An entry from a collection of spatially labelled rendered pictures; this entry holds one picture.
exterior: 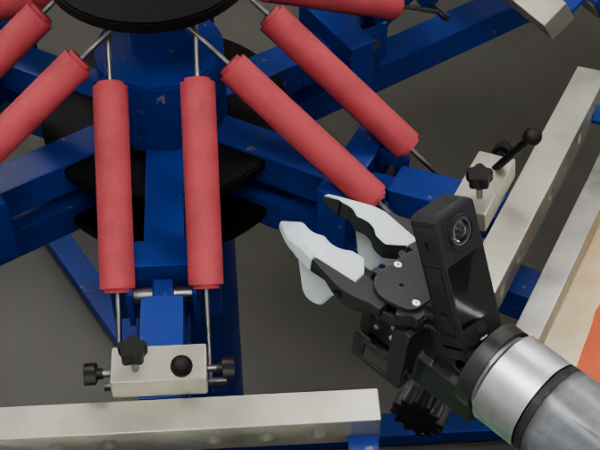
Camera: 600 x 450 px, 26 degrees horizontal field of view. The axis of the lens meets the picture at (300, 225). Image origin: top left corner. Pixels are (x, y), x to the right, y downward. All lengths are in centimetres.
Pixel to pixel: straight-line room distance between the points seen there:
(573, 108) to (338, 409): 66
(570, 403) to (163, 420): 85
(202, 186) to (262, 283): 137
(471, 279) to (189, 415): 80
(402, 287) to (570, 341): 88
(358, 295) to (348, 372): 203
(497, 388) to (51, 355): 222
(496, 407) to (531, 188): 101
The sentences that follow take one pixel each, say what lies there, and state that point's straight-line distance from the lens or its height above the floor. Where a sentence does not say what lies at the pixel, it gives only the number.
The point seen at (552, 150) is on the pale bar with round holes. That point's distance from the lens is 201.
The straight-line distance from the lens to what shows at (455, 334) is 97.
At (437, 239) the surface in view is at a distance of 94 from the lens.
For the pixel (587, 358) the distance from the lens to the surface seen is 184.
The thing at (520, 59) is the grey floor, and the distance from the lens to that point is 381.
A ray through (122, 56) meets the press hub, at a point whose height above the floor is 115.
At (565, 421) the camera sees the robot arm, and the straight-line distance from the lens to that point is 94.
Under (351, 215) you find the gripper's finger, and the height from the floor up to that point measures 167.
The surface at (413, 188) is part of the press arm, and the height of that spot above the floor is 105.
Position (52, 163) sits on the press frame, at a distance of 206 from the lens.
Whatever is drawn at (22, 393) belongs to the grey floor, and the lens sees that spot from 305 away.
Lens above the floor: 246
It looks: 48 degrees down
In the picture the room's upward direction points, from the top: straight up
